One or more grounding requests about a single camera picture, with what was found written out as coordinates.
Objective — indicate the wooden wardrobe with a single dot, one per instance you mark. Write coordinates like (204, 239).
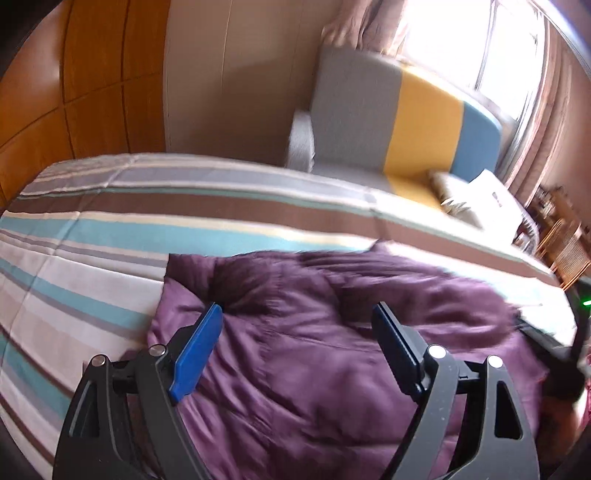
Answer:
(92, 83)

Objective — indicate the cluttered wooden desk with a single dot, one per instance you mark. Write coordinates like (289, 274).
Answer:
(549, 203)

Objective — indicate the striped bedspread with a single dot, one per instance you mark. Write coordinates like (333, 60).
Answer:
(101, 258)

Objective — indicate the white pillow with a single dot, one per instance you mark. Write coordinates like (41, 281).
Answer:
(480, 203)

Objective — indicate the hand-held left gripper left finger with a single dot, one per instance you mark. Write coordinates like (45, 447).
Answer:
(196, 353)

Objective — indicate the pink patterned curtain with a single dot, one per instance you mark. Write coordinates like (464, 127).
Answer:
(360, 23)
(549, 129)

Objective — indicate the purple down jacket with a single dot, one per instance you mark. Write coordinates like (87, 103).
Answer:
(300, 350)

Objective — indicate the grey yellow blue headboard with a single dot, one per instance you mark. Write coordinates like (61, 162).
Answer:
(369, 120)

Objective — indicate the wicker chair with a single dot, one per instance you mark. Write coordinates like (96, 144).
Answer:
(568, 251)

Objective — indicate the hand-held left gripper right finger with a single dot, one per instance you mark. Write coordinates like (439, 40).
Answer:
(399, 355)

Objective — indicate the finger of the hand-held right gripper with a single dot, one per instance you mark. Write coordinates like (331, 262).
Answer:
(542, 339)

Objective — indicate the window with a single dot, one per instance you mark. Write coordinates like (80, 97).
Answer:
(466, 41)

